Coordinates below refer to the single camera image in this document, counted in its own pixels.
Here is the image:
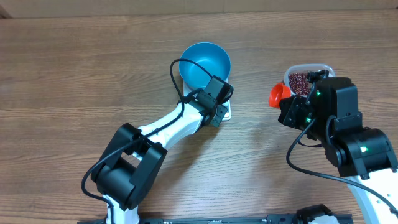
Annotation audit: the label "clear plastic container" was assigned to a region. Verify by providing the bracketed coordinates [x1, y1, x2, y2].
[282, 63, 335, 96]

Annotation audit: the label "white digital kitchen scale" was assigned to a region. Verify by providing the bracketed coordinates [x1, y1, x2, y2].
[183, 81, 232, 121]

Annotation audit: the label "red beans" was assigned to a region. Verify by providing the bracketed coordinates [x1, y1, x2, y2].
[288, 73, 310, 95]

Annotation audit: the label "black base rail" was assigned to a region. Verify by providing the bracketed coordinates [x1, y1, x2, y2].
[77, 203, 354, 224]

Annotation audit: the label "red scoop blue handle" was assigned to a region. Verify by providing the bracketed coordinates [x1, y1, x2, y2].
[268, 83, 291, 108]

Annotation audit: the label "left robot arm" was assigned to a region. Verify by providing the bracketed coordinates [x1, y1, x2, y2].
[86, 77, 234, 223]

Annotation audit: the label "blue bowl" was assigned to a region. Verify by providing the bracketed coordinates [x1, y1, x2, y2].
[178, 42, 232, 90]

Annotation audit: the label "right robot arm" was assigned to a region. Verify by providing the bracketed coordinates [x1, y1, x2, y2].
[278, 77, 397, 223]

